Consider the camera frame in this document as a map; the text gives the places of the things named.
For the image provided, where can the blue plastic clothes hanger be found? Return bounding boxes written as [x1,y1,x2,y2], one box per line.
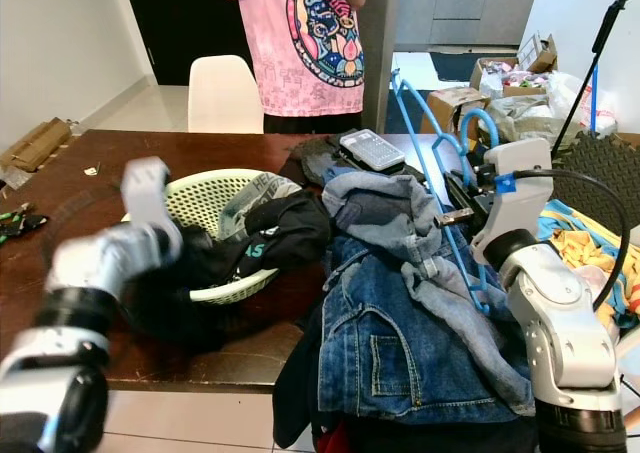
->
[390,68,506,316]

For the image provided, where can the black printed T-shirt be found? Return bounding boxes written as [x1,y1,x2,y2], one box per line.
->
[130,188,333,349]

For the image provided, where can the light grey denim jacket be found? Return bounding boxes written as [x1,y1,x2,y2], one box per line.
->
[320,169,536,414]

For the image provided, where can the open cardboard box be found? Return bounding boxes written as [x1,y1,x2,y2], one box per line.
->
[470,58,523,96]
[425,86,493,134]
[518,33,559,74]

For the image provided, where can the grey green bag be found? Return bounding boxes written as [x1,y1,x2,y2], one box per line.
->
[485,93,566,149]

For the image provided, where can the grey remote control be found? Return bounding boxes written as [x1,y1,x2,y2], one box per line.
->
[338,128,408,172]

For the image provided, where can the yellow blue cloth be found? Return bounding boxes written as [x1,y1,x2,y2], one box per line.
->
[538,198,640,334]

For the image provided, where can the black lattice basket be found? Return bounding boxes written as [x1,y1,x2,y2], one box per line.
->
[550,133,640,239]

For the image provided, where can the white plastic bag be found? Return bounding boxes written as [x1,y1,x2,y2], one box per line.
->
[545,71,618,136]

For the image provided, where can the dark grey cloth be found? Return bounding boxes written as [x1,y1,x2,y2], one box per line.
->
[290,133,421,189]

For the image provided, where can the blue plastic rod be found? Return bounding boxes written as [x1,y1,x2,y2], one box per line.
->
[589,63,602,136]

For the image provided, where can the brown cardboard piece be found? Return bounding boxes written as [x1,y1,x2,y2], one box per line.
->
[2,116,73,172]

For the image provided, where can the grey drawer cabinet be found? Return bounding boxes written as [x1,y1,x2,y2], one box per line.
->
[395,0,543,49]

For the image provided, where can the grey printed cloth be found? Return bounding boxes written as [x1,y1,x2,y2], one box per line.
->
[218,171,303,242]

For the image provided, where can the black tripod stand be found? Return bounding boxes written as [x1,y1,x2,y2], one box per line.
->
[550,0,640,159]

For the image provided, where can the person in pink shirt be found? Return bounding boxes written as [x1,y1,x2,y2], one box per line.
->
[217,0,369,136]

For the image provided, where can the white chair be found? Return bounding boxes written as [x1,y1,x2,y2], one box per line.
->
[188,55,266,134]

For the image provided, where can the cream laundry basket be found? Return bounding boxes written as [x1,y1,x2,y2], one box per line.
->
[125,169,306,306]

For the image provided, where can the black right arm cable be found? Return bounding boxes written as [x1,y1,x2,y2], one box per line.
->
[510,168,633,314]

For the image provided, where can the green handled pliers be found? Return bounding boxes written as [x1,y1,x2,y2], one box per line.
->
[0,203,51,242]

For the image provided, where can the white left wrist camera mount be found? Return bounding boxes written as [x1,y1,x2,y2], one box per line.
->
[122,156,183,259]

